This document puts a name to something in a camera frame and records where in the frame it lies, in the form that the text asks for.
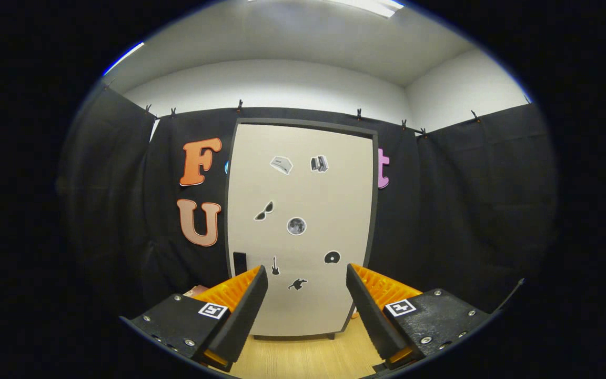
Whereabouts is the black stand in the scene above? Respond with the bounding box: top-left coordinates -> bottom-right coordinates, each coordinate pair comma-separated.
495,278 -> 526,311

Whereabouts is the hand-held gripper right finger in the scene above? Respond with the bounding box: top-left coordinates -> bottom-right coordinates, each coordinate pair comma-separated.
346,263 -> 494,372

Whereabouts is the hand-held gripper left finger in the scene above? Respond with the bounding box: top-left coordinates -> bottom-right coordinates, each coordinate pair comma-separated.
119,265 -> 269,373

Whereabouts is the narrow ceiling strip light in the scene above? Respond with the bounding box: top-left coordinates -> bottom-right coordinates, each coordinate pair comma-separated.
104,41 -> 146,77

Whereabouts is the rectangular ceiling light panel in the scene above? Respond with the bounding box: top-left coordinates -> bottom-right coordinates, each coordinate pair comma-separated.
324,0 -> 405,19

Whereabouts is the black backdrop cloth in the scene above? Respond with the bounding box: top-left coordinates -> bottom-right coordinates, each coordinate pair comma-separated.
56,82 -> 559,327

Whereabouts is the dark grey shoe cabinet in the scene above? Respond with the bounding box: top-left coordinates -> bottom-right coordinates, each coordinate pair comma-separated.
223,118 -> 379,340

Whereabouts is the row of black cloth clips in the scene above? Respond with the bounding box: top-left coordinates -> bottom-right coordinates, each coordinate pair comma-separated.
143,99 -> 482,138

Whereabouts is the beige shoe cabinet door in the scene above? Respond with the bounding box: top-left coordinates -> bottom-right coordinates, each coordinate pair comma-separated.
228,124 -> 375,336

